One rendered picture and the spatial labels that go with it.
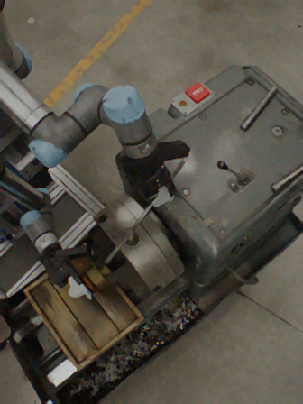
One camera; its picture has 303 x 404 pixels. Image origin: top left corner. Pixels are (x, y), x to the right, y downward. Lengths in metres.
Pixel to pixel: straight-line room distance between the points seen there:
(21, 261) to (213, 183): 1.45
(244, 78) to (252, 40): 1.95
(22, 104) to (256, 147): 0.69
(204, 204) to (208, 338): 1.31
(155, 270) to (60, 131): 0.50
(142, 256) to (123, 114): 0.46
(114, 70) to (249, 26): 1.16
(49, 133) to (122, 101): 0.17
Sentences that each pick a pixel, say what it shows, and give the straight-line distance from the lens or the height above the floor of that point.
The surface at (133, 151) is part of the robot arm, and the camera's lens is 0.81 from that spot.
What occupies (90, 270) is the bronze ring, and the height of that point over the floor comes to 1.12.
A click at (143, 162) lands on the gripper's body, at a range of 0.84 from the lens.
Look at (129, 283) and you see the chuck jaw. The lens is 1.17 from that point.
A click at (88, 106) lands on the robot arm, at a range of 0.82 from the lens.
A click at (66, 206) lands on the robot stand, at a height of 0.21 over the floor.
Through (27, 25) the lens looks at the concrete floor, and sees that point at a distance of 3.61.
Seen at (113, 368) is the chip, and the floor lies 0.59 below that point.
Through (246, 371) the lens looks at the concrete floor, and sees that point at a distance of 2.29.
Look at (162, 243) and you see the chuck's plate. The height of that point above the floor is 1.22.
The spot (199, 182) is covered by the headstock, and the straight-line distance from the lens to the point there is 1.10.
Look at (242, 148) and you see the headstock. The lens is 1.17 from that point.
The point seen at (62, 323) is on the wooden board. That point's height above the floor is 0.89.
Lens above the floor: 2.26
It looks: 68 degrees down
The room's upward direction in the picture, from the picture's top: 9 degrees counter-clockwise
